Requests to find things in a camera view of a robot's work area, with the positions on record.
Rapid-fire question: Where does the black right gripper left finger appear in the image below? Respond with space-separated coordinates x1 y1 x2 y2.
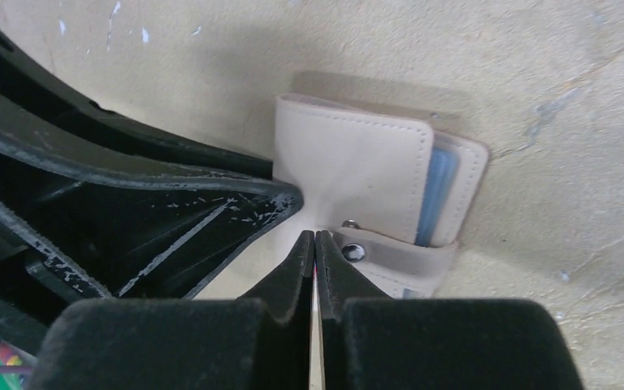
29 231 314 389

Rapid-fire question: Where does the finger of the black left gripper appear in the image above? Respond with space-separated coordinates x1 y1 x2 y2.
0 31 273 180
0 117 303 302

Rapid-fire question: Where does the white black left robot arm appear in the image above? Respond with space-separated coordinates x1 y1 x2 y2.
0 31 303 366

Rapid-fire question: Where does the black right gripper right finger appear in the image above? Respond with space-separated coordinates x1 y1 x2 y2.
315 231 583 389

